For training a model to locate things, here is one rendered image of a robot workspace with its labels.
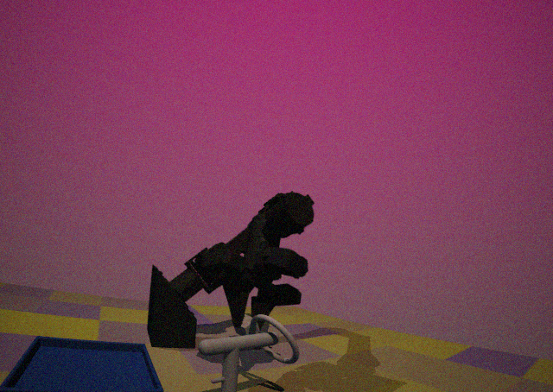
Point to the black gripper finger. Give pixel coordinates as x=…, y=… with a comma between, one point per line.
x=237, y=290
x=264, y=304

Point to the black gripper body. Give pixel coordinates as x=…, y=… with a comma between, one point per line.
x=236, y=265

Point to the grey metal cross-bar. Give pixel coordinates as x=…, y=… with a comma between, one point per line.
x=231, y=348

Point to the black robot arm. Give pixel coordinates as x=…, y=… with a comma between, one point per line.
x=283, y=215

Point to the blue tray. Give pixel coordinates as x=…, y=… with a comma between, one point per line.
x=74, y=365

